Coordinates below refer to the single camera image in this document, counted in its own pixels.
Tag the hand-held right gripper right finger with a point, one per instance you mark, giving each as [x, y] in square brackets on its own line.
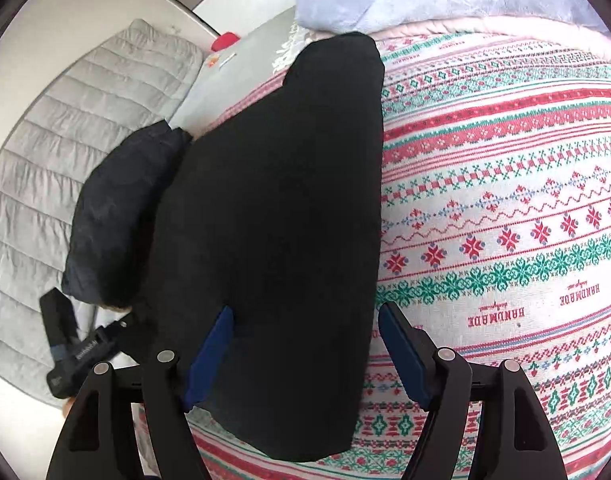
[405, 360]

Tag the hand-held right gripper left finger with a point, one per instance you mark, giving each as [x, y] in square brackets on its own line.
[210, 360]

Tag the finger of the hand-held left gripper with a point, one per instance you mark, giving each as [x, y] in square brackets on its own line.
[121, 331]
[58, 320]

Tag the black jacket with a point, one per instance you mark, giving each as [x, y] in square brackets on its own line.
[275, 220]

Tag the light grey quilted bed cover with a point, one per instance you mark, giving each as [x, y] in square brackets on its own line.
[60, 160]

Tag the patterned knit-print blanket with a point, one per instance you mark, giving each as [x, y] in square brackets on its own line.
[495, 200]

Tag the grey flat board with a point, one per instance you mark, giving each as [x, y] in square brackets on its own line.
[235, 80]

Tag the small red object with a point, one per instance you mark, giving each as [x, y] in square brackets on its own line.
[225, 41]

